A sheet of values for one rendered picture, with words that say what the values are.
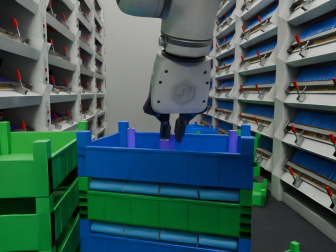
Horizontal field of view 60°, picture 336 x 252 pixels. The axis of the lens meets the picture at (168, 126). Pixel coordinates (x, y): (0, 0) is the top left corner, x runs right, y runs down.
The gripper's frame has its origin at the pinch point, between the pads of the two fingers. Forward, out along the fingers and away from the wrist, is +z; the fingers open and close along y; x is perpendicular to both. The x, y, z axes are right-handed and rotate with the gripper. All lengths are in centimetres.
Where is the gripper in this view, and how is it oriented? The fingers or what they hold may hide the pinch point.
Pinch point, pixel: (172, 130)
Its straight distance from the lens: 56.3
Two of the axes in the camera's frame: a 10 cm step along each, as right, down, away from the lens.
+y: 9.6, -0.3, 2.7
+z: -1.1, 8.5, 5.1
